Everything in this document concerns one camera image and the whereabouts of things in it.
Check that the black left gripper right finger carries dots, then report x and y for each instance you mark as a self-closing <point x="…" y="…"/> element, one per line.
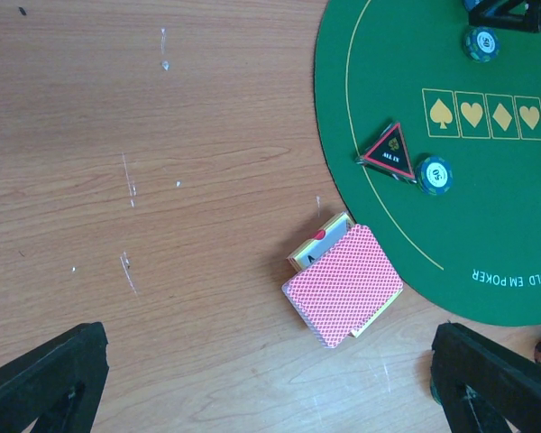
<point x="484" y="386"/>

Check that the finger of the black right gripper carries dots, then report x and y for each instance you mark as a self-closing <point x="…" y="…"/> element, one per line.
<point x="513" y="15"/>

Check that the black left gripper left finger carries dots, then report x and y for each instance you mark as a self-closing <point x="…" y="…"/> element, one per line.
<point x="57" y="386"/>

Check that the green 50 chip top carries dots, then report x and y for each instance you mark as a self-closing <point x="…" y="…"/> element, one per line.
<point x="481" y="44"/>

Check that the triangular all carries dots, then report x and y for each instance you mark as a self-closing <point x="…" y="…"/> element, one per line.
<point x="389" y="154"/>

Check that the blue small blind button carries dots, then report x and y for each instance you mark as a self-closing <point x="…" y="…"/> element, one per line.
<point x="470" y="4"/>

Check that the green blue 50 chip stack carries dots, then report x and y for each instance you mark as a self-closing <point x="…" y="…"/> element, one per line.
<point x="433" y="392"/>

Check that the round green poker mat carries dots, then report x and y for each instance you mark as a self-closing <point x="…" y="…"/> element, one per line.
<point x="475" y="250"/>

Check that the red backed card deck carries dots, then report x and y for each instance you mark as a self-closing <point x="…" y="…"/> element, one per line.
<point x="342" y="284"/>

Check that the yellow playing card box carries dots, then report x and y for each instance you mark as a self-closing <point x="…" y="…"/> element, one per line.
<point x="315" y="243"/>

